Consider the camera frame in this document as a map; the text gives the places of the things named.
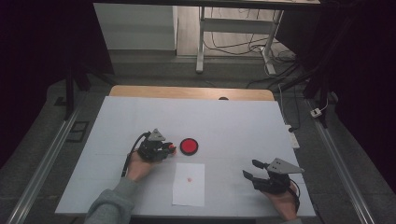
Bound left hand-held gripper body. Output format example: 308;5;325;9
136;128;171;163

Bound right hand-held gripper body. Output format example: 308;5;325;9
252;157;305;196

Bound red ink pad black rim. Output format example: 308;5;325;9
179;137;200;157

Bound person's left hand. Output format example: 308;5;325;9
125;150;163;183

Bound person's right hand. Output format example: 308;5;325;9
262;182;301;221

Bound white power strip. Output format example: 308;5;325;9
285;124;301;149

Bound white paper sheet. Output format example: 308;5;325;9
172;162;206;208

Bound white table cover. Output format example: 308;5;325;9
54;95;317;217

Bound black tripod stand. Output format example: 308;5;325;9
64;59;116;121
274;8;359;129

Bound white panel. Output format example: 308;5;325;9
92;3;178;51

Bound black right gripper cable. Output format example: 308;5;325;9
289;179;302;213

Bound white power cable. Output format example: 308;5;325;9
277;83;290;127

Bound aluminium floor rail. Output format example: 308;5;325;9
306;99;377;224
6;102;83;224

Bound black floor cables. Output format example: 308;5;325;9
204;7;302;90

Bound white desk frame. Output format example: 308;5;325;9
195;6;285;77

